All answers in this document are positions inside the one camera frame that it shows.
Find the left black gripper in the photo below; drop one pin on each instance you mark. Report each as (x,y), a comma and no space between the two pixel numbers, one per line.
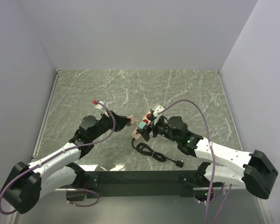
(122,121)

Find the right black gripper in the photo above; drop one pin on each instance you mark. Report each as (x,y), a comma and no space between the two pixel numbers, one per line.
(145,132)

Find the teal plug adapter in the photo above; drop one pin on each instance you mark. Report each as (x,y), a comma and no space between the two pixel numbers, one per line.
(142,124)

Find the beige power strip red sockets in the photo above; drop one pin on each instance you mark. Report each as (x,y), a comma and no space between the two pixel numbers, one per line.
(146,118)

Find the dusty pink plug adapter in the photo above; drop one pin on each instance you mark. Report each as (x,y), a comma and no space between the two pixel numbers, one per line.
(132,120)

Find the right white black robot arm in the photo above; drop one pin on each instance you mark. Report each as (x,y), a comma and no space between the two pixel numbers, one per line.
(253,170)

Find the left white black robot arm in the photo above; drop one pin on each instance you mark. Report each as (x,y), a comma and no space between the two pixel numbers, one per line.
(27,183)

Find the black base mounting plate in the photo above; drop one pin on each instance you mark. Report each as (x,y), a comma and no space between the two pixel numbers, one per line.
(189,178)

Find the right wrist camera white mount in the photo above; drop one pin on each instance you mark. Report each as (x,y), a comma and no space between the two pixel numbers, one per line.
(155,112)

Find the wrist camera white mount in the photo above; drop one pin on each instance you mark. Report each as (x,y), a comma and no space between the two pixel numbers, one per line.
(155,112)
(101,106)

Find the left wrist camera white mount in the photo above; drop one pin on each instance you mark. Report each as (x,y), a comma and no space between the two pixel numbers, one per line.
(101,106)

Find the aluminium extrusion rail front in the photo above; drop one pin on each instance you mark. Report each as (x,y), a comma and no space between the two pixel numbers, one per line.
(138,189)

